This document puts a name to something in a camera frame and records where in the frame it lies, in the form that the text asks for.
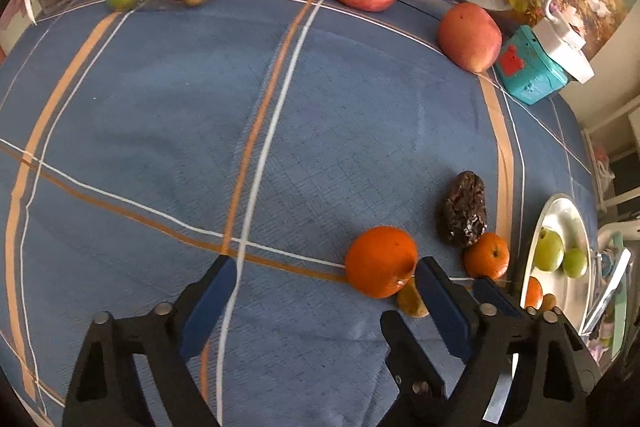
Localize pear-shaped green jujube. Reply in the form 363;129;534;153
532;228;566;272

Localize round green jujube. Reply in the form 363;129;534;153
562;248;588;279

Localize white gooseneck desk lamp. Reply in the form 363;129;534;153
537;0;612;84

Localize large red apple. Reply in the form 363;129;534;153
437;2;502;74

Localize white plate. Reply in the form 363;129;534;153
520;193;596;333

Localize teal box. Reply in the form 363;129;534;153
495;25;571;105

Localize clear plastic packet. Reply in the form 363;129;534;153
582;247;632;335

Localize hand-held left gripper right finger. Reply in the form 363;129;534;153
416;256;602;427

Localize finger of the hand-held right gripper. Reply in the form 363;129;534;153
472;277;527;320
379;308;447;414

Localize blue plaid tablecloth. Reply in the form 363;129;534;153
0;0;608;427

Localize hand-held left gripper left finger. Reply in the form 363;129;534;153
62;255;238;427

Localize dark dried date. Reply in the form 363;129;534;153
440;170;488;248

